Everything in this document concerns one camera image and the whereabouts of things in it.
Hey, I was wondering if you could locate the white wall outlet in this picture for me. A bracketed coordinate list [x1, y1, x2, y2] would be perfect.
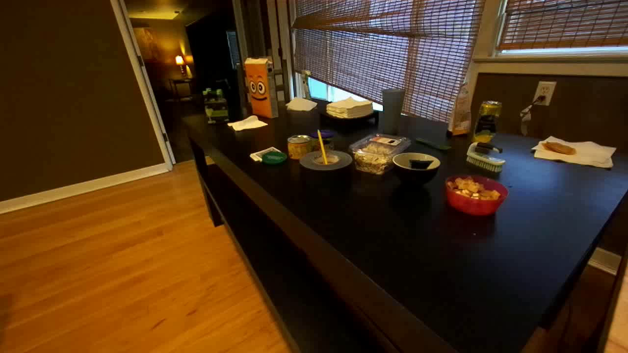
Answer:
[532, 79, 560, 109]

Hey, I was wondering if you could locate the clear plastic food container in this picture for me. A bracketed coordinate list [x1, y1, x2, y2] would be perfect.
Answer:
[348, 132, 413, 177]

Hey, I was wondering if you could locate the white and green stapler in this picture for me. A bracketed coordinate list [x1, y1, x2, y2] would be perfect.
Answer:
[464, 142, 509, 177]

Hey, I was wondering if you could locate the grey round plate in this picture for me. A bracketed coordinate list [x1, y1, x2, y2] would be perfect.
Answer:
[299, 150, 356, 175]

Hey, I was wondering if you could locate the woven window blind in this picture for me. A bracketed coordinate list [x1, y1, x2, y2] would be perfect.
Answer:
[291, 0, 487, 126]
[499, 0, 628, 52]

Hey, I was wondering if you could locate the brown cookie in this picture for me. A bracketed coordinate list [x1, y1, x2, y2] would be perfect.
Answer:
[542, 140, 579, 158]

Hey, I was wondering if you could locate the green and black toy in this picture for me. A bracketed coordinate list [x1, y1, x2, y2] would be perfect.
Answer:
[201, 85, 230, 126]

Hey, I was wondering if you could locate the white napkin on box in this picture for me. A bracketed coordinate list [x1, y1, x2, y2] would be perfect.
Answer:
[285, 97, 320, 115]

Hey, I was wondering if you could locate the grey tall cup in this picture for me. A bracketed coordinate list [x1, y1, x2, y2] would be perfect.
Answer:
[379, 87, 407, 138]

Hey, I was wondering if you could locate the red bowl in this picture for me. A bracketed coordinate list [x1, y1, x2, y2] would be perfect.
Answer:
[444, 175, 511, 218]

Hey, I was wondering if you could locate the orange carton with face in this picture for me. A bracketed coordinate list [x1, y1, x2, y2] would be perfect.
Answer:
[242, 56, 275, 120]

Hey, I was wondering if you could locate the yellow stick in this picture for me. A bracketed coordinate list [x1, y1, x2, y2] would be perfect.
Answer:
[316, 128, 332, 168]

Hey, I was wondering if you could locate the white folded napkin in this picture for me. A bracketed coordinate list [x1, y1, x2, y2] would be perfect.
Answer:
[226, 115, 271, 134]

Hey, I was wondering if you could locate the cereal and nut snack mix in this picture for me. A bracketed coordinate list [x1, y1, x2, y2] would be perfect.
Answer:
[450, 177, 503, 203]

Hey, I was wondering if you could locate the white paper napkin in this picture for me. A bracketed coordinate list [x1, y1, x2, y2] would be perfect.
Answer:
[530, 134, 619, 171]

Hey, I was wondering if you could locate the black and white bowl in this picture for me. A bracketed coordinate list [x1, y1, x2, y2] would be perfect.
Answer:
[391, 152, 444, 187]

